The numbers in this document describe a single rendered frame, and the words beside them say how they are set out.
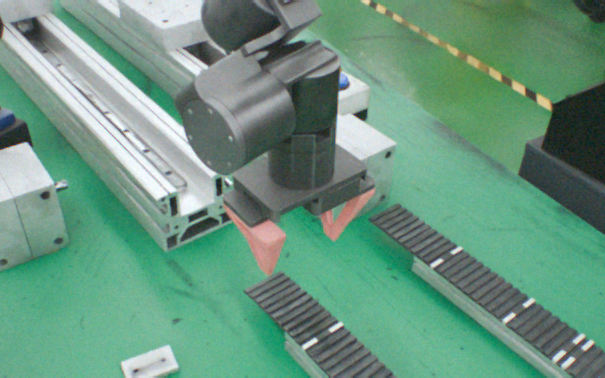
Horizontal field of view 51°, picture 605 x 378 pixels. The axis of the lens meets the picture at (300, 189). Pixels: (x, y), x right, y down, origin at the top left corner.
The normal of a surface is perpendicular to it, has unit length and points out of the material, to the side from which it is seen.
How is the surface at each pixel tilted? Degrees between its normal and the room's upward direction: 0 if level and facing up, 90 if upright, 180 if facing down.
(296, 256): 0
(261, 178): 1
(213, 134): 91
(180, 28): 90
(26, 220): 90
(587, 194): 90
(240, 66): 46
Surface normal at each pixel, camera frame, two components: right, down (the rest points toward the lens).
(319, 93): 0.46, 0.56
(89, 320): 0.03, -0.79
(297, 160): -0.08, 0.62
